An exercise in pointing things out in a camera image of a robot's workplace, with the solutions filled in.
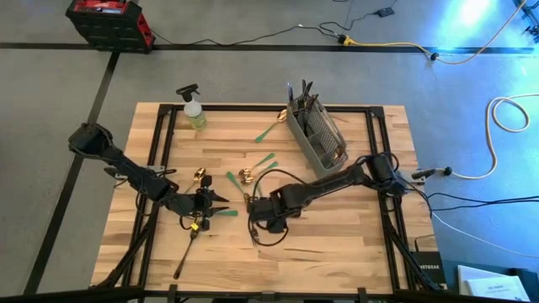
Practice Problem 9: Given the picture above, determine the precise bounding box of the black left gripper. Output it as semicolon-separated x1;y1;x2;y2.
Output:
167;174;231;232

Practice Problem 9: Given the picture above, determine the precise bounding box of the white cardboard box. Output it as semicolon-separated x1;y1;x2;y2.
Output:
456;264;531;302

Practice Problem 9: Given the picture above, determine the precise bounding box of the white coiled cable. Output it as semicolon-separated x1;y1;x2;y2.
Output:
451;92;539;181

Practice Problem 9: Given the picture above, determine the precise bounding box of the grey mesh cutlery caddy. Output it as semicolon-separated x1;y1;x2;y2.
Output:
286;94;349;178

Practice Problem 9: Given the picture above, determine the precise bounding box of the clear spray bottle black trigger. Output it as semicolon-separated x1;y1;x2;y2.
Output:
175;82;208;131

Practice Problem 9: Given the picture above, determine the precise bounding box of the thin white floor cable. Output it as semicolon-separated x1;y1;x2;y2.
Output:
429;210;539;258

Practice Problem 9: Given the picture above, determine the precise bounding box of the black network switch box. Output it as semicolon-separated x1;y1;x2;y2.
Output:
410;251;447;291

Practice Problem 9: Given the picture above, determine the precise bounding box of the yellow extension cable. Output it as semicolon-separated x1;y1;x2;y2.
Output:
341;0;530;66

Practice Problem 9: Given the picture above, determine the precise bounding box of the red and black tool case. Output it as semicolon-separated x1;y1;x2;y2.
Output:
65;0;156;55

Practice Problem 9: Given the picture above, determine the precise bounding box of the black floor cable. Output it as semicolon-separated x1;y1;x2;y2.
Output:
151;0;399;46

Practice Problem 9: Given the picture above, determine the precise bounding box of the black cable bundle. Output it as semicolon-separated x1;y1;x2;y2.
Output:
424;191;539;211

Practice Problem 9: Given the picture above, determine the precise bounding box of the black stand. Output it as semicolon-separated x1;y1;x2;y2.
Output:
511;0;539;43

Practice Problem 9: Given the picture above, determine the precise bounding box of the black aluminium table frame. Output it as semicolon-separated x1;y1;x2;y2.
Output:
90;103;447;303

